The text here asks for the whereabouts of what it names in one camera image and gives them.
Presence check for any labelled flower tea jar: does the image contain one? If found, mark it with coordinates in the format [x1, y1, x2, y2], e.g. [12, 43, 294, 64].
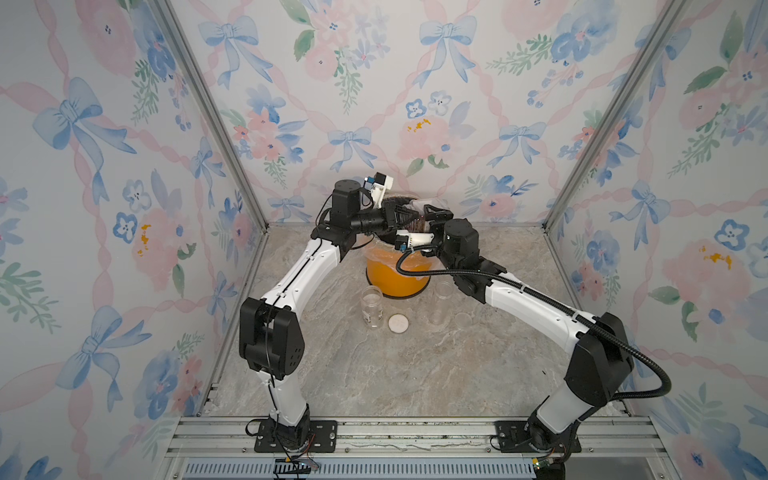
[406, 198, 449, 233]

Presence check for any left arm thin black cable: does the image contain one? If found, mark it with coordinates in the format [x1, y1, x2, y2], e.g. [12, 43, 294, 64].
[242, 182, 385, 439]

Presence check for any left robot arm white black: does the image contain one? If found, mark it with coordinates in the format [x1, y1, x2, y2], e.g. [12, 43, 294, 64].
[238, 173, 415, 453]

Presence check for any clear plastic bin liner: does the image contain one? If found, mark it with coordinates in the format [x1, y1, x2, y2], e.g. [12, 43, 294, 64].
[359, 193, 451, 278]

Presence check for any white flower tea jar lid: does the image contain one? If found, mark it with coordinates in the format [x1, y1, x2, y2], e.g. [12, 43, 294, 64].
[387, 314, 410, 334]

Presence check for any orange trash bin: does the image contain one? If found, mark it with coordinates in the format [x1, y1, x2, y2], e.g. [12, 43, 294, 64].
[364, 193, 442, 299]

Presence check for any white-lidded flower tea jar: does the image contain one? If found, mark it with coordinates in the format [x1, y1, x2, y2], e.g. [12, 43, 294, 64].
[360, 285, 384, 329]

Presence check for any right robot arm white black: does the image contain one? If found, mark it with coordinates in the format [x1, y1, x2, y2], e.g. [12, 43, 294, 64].
[423, 204, 634, 452]

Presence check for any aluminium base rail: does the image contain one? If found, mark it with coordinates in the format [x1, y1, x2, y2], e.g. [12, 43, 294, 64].
[155, 417, 680, 479]

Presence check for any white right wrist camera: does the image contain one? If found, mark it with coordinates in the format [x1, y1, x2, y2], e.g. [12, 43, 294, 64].
[394, 230, 434, 252]

